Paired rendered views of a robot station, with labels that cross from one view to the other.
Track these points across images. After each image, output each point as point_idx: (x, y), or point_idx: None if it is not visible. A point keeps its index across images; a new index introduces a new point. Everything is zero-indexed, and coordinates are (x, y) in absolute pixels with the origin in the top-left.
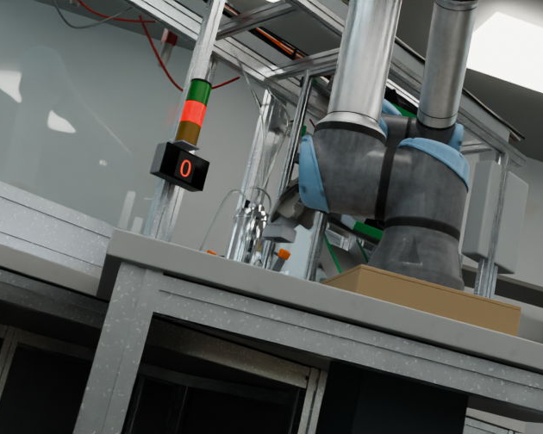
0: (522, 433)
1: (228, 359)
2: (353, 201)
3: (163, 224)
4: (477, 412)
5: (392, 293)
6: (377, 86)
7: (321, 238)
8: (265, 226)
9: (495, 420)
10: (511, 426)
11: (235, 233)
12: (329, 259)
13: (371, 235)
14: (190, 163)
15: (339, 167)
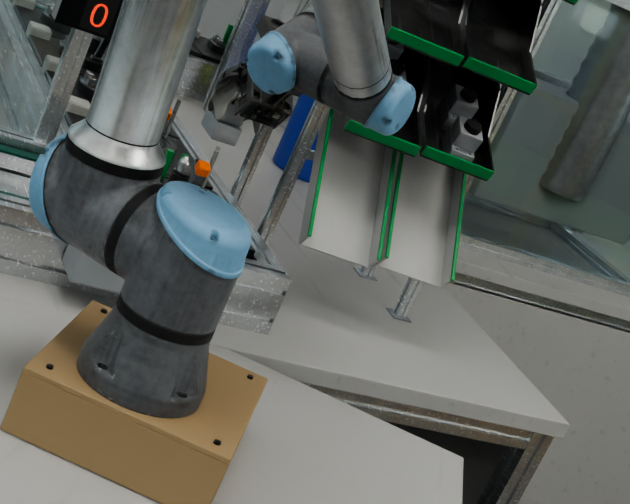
0: (560, 437)
1: None
2: (85, 253)
3: (72, 82)
4: (466, 410)
5: (59, 408)
6: (141, 100)
7: (318, 119)
8: (207, 109)
9: (503, 421)
10: (536, 429)
11: None
12: (319, 155)
13: (374, 140)
14: (108, 7)
15: (65, 209)
